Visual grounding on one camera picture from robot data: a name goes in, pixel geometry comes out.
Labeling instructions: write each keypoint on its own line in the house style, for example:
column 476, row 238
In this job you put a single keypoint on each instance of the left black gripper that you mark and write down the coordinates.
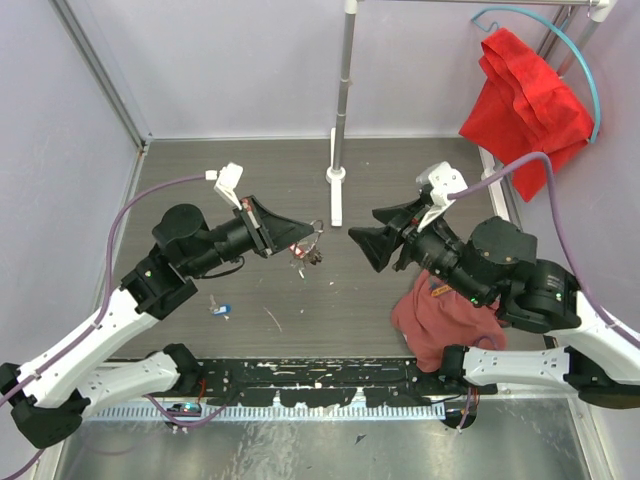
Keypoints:
column 282, row 231

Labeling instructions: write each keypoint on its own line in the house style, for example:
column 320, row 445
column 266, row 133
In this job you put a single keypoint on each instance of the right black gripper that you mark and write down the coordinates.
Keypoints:
column 374, row 241

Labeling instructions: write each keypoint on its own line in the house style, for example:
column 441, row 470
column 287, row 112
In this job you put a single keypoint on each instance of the metal keyring with keys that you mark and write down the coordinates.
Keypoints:
column 314, row 256

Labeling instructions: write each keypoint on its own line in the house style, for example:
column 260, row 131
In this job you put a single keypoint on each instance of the blue tagged key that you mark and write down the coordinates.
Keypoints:
column 218, row 309

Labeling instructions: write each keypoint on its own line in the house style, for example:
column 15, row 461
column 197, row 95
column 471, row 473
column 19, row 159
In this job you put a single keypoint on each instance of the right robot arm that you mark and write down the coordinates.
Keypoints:
column 499, row 264

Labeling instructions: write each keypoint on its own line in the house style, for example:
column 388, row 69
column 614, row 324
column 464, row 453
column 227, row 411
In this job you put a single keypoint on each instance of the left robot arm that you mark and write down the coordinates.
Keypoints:
column 54, row 393

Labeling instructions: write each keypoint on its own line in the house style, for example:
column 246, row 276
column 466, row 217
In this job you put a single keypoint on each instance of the red tagged key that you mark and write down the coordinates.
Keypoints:
column 298, row 251

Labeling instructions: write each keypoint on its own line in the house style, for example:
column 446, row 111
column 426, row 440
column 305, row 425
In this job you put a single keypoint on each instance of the white pole base foot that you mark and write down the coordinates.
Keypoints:
column 335, row 177

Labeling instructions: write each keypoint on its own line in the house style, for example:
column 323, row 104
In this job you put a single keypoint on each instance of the maroon printed t-shirt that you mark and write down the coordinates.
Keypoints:
column 432, row 316

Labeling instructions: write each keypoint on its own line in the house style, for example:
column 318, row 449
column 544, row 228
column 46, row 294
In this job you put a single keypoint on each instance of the black mounting plate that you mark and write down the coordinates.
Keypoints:
column 320, row 382

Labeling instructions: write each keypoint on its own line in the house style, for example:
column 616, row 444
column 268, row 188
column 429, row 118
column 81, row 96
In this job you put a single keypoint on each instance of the red cloth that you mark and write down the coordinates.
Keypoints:
column 524, row 106

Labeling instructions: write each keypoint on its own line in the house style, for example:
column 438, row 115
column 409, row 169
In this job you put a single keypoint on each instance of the metal rack pole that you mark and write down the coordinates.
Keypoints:
column 351, row 10

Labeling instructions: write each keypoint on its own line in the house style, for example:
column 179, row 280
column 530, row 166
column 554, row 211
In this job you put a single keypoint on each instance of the blue clothes hanger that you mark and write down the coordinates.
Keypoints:
column 575, row 51

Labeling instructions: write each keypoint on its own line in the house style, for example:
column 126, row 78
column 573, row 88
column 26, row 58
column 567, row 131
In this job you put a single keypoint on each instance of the aluminium corner profile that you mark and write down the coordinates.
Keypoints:
column 78, row 20

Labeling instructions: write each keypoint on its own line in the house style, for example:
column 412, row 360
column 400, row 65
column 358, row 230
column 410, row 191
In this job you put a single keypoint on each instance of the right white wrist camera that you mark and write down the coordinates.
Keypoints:
column 443, row 180

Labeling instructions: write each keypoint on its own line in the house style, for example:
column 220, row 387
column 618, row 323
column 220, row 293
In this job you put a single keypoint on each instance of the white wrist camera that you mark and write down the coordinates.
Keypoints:
column 225, row 181
column 443, row 180

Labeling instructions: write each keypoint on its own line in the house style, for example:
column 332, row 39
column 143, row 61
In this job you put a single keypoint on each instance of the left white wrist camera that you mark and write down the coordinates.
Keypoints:
column 225, row 181

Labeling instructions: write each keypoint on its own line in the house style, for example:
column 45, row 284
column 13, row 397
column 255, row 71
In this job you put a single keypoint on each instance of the slotted cable duct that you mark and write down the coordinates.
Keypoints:
column 357, row 411

